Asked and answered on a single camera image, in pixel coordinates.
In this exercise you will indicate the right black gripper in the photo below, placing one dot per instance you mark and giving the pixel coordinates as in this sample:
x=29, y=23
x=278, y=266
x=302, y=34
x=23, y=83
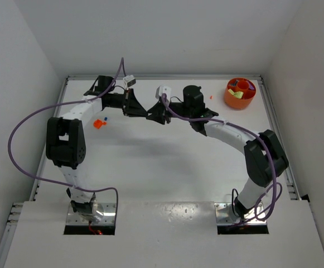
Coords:
x=165, y=110

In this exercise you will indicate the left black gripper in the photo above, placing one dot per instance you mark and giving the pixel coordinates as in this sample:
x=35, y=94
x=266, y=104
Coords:
x=127, y=101

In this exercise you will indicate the yellow-green lego brick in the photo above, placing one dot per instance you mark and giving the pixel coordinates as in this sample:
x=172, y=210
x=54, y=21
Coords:
x=238, y=95
x=231, y=91

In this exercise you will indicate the purple lego piece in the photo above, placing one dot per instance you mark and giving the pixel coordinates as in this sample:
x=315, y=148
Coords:
x=251, y=86

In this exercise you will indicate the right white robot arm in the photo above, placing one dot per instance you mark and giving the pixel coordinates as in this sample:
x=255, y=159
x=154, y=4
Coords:
x=264, y=155

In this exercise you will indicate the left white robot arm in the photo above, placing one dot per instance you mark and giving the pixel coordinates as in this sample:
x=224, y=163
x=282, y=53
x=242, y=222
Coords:
x=65, y=140

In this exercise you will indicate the orange lego piece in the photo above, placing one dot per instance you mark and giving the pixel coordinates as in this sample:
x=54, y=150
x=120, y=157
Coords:
x=99, y=123

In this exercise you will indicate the orange round divided container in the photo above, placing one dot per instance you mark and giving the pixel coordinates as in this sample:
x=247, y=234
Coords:
x=242, y=86

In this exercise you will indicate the white front cover board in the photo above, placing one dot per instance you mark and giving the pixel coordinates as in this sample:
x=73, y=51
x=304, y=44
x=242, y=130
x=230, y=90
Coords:
x=165, y=235

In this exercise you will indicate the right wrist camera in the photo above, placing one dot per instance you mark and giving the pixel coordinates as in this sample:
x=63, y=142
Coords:
x=163, y=89

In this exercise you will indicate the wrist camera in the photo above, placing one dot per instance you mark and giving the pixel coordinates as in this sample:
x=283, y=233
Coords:
x=129, y=81
x=163, y=89

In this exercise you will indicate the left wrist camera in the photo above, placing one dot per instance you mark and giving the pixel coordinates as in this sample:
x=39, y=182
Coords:
x=129, y=81

